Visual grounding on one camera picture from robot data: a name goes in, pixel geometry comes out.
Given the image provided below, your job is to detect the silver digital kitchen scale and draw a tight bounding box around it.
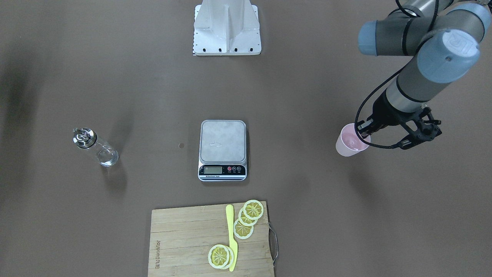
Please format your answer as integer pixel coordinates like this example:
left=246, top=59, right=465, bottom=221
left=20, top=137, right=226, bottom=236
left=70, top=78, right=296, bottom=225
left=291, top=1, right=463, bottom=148
left=197, top=120, right=248, bottom=181

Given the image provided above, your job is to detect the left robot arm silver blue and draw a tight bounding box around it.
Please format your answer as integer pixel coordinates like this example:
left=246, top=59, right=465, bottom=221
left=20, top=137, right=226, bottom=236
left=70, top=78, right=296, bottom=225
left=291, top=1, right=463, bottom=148
left=358, top=0, right=491, bottom=137

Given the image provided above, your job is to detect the yellow plastic knife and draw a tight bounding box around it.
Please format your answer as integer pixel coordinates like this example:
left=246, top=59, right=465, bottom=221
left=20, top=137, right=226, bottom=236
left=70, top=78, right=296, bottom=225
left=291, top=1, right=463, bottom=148
left=226, top=204, right=238, bottom=272

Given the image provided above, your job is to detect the white pedestal column base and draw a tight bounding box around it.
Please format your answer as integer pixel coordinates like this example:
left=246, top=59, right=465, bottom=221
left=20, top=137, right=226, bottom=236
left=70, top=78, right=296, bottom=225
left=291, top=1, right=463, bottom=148
left=192, top=0, right=262, bottom=56

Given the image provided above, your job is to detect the lemon slice lower stack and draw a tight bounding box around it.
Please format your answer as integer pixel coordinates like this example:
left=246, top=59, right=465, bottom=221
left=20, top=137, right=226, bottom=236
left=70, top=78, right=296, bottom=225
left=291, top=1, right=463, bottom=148
left=233, top=219, right=254, bottom=240

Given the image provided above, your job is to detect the bamboo cutting board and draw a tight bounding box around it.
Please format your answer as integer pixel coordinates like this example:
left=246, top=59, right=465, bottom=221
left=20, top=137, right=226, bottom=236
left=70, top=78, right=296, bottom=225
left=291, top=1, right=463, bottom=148
left=148, top=201, right=278, bottom=277

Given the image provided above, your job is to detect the lemon slice stack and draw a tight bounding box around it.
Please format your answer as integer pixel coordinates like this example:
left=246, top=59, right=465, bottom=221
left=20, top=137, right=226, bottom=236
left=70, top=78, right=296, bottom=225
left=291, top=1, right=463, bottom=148
left=233, top=219, right=254, bottom=240
left=238, top=207, right=258, bottom=227

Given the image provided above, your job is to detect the black looped camera cable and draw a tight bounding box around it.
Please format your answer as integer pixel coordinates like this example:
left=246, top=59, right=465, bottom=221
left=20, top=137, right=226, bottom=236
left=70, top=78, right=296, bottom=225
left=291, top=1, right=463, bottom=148
left=354, top=69, right=412, bottom=149

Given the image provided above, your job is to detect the glass sauce bottle steel spout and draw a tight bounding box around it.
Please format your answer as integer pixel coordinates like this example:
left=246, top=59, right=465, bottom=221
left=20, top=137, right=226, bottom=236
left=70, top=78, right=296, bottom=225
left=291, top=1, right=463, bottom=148
left=73, top=127, right=119, bottom=168

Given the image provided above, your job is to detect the lemon slice front pair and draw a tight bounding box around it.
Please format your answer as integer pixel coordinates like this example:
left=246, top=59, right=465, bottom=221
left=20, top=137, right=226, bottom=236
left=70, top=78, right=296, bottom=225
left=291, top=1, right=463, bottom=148
left=208, top=244, right=236, bottom=270

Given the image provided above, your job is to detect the pink plastic cup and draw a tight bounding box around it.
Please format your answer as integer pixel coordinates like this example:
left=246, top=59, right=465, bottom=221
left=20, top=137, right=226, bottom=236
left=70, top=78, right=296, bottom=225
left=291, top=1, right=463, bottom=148
left=336, top=123, right=371, bottom=157

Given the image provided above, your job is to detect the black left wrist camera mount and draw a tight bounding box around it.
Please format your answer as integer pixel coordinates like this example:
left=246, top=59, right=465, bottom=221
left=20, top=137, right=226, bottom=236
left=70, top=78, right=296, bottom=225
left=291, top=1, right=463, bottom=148
left=397, top=107, right=442, bottom=150

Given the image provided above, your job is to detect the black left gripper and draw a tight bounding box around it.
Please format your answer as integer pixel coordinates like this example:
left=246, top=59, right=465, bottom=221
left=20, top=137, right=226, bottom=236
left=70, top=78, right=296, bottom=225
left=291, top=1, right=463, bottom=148
left=356, top=89, right=401, bottom=136

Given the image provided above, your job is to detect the lemon slice middle stack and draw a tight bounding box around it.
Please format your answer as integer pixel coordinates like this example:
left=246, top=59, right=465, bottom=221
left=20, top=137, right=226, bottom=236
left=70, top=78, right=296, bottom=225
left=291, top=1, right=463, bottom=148
left=238, top=207, right=258, bottom=227

